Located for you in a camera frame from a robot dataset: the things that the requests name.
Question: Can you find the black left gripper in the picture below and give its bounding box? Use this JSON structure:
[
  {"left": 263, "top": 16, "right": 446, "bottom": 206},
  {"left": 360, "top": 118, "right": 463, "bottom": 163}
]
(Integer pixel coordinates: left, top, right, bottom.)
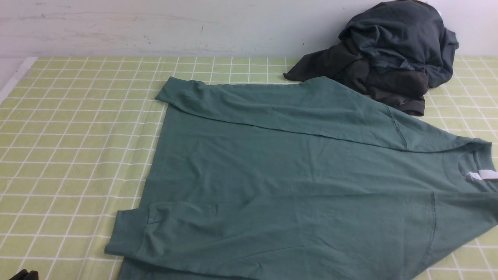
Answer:
[{"left": 9, "top": 269, "right": 39, "bottom": 280}]

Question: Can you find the dark grey clothes pile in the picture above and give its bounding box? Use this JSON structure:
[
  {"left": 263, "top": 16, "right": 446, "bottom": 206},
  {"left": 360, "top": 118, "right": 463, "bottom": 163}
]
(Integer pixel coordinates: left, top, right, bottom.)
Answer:
[{"left": 283, "top": 0, "right": 459, "bottom": 117}]

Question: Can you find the green long sleeve shirt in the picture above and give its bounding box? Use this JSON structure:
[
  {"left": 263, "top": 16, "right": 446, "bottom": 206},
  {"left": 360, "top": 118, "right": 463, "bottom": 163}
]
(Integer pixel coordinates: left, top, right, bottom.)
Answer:
[{"left": 104, "top": 77, "right": 497, "bottom": 280}]

